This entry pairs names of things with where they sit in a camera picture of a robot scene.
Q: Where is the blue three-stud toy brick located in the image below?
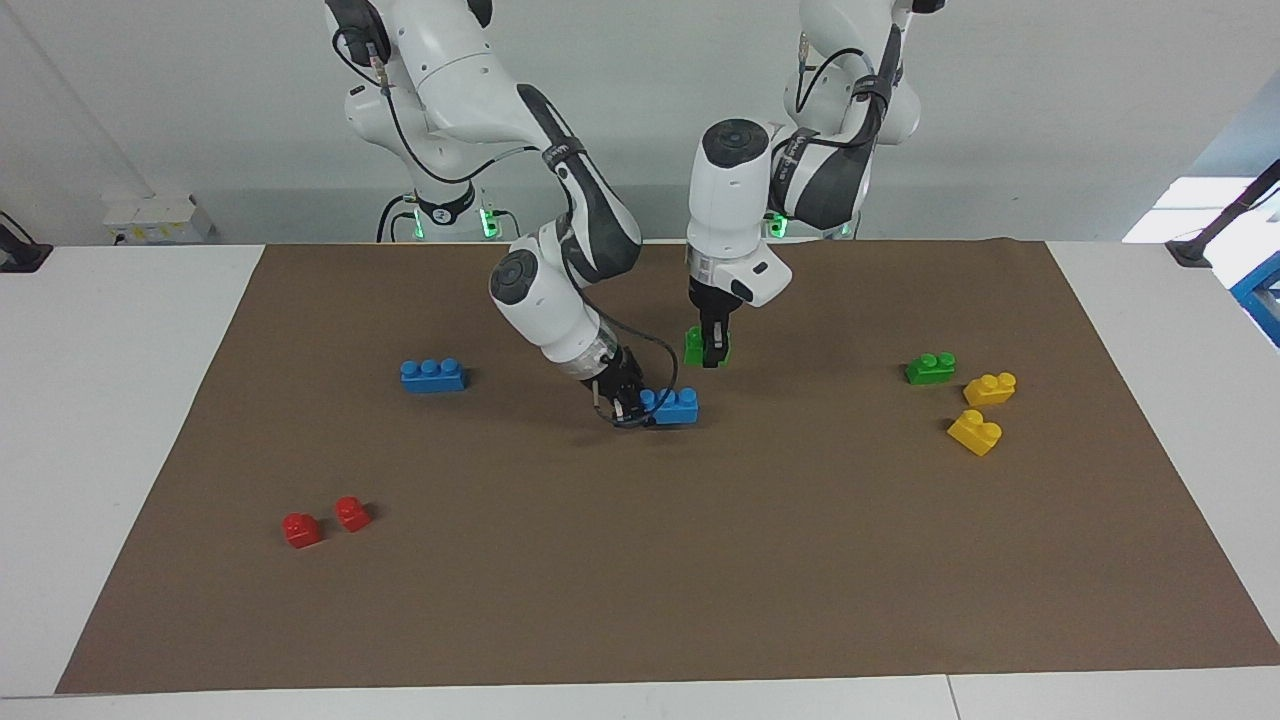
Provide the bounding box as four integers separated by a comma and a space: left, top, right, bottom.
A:
400, 358, 468, 393
640, 387, 701, 427

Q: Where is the brown table mat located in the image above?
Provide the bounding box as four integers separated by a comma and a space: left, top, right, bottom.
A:
55, 238, 1280, 694

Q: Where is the yellow two-stud toy brick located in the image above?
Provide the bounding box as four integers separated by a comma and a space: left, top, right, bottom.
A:
963, 372, 1018, 407
946, 409, 1004, 458

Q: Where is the white power socket box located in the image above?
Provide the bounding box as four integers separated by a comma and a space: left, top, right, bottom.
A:
103, 195, 216, 246

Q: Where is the black angled stand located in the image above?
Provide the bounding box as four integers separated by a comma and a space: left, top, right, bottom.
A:
1165, 160, 1280, 269

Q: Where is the black table clamp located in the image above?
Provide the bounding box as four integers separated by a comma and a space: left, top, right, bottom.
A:
0, 210, 53, 273

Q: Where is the black right base cable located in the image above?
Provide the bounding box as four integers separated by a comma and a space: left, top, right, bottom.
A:
376, 192, 416, 243

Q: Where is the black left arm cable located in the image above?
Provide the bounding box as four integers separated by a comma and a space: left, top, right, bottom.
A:
782, 28, 906, 151

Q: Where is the blue frame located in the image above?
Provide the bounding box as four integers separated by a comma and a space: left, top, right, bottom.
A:
1230, 250, 1280, 349

